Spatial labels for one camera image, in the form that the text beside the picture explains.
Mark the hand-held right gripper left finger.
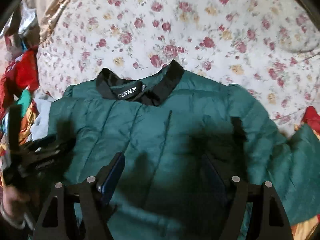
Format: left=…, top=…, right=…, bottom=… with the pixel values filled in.
left=32, top=151, right=125, bottom=240

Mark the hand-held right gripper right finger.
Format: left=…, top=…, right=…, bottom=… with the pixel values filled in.
left=201, top=154, right=294, bottom=240

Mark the green puffer jacket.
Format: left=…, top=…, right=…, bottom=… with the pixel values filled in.
left=46, top=60, right=320, bottom=240

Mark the person's left hand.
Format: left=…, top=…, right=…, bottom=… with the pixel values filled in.
left=4, top=186, right=25, bottom=218

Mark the light blue sweater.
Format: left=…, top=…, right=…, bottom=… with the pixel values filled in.
left=31, top=97, right=63, bottom=140

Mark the bright green cloth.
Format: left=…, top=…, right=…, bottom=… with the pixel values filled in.
left=16, top=90, right=32, bottom=118

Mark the silver bangle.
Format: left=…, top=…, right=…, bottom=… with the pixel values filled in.
left=0, top=204, right=34, bottom=230

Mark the red cloth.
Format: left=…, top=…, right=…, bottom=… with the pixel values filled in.
left=0, top=49, right=39, bottom=115

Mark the clear plastic bag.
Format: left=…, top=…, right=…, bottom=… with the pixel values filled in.
left=4, top=4, right=38, bottom=39

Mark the beige fringed blanket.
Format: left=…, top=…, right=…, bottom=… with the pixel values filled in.
left=25, top=0, right=100, bottom=43

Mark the floral bed sheet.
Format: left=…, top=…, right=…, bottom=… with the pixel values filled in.
left=37, top=0, right=320, bottom=140

